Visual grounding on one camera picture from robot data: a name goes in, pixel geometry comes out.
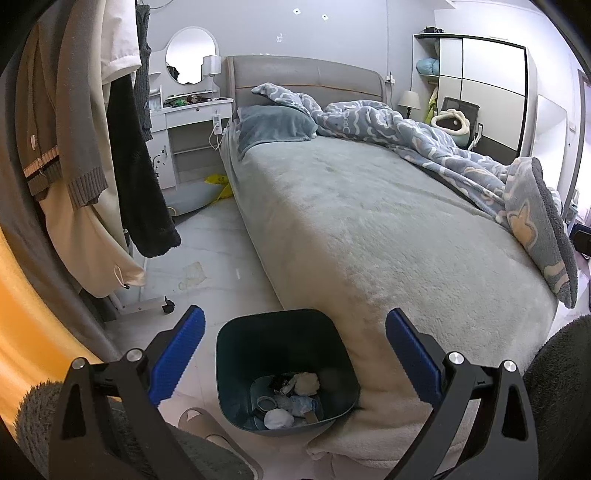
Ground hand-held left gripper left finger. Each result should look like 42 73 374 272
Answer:
48 305 206 480

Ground black fuzzy coat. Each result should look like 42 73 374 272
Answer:
107 71 182 259

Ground grey bed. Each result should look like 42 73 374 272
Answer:
219 55 571 467

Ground dark teal trash bin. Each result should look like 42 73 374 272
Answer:
215 308 362 437

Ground round vanity mirror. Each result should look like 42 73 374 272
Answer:
165 27 220 86

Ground beige table lamp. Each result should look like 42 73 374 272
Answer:
398 90 422 118

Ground black chair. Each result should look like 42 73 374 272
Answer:
436 96 485 151

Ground hanging clothes on rack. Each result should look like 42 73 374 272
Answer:
0 60 121 370

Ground yellow plastic bag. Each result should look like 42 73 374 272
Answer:
204 173 233 200

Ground blue patterned duvet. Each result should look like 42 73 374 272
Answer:
252 83 579 309

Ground cream plush cushion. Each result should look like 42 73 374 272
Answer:
431 110 472 148

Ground blue tissue packet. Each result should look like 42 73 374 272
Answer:
286 394 324 416

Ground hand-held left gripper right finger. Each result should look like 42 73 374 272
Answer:
385 308 540 480

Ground beige slipper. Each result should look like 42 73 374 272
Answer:
203 431 265 480

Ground white vanity desk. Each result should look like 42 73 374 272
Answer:
145 28 235 190

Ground grey-blue pillow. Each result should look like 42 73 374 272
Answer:
236 105 318 160

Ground translucent plastic scrap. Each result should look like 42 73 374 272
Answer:
178 262 207 292

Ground grey knit vest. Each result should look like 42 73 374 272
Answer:
134 2 154 141

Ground white clothes rack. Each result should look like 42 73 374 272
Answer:
108 258 176 319

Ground white wardrobe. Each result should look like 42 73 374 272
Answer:
413 31 539 164

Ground white shirt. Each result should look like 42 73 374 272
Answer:
99 0 143 86

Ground khaki jacket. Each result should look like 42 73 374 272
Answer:
16 0 109 208

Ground beige long coat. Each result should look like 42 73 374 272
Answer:
37 0 147 298

